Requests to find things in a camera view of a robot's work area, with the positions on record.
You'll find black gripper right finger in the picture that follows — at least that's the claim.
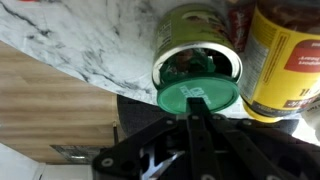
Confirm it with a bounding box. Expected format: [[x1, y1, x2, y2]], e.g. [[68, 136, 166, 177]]
[[187, 98, 320, 180]]

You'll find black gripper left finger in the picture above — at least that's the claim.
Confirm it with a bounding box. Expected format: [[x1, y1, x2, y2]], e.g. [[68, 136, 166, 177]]
[[92, 117, 187, 180]]

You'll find green plastic lid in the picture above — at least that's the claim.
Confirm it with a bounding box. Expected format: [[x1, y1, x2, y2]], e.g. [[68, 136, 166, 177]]
[[157, 74, 239, 114]]

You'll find green open tin can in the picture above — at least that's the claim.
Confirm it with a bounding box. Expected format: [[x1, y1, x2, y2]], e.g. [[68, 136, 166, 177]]
[[152, 3, 243, 88]]

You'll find red foil wrapper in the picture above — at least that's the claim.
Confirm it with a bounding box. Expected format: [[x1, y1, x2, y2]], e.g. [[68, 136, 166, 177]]
[[228, 0, 255, 52]]

